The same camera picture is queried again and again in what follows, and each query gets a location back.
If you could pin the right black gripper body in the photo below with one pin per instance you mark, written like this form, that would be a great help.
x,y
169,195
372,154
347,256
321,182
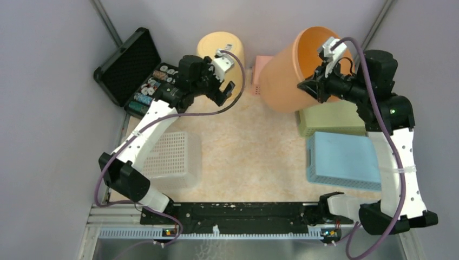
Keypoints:
x,y
338,85

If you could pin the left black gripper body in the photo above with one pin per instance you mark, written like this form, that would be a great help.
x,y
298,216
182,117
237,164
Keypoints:
x,y
209,84

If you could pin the green plastic basket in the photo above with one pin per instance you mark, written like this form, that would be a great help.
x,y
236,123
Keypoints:
x,y
336,117

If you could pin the orange capybara bucket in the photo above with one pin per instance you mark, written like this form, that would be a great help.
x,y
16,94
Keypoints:
x,y
279,78

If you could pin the yellow capybara bucket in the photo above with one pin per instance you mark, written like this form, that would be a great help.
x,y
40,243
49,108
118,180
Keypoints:
x,y
208,46

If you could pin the pink plastic basket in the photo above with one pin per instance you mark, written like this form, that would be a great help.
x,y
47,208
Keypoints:
x,y
260,63

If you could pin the blue plastic basket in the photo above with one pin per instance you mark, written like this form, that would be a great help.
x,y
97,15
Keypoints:
x,y
342,160

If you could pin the white perforated plastic basket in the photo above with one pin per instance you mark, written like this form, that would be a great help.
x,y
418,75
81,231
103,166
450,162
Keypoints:
x,y
175,162

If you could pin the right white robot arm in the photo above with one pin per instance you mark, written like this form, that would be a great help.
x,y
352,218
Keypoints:
x,y
389,123

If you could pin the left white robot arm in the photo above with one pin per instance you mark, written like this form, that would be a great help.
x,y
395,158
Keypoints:
x,y
195,76

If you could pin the black case with parts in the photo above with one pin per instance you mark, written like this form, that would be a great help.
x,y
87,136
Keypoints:
x,y
133,73

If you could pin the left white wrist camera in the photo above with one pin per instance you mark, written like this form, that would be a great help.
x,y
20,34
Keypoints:
x,y
221,64

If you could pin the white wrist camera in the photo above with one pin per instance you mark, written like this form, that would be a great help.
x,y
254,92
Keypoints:
x,y
330,52
221,64

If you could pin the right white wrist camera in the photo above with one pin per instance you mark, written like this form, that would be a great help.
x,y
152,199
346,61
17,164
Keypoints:
x,y
330,52

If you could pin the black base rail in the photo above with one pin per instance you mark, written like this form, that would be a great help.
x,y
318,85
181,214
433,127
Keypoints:
x,y
258,218

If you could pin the white slotted cable duct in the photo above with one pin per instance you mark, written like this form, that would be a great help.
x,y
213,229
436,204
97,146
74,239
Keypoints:
x,y
157,233

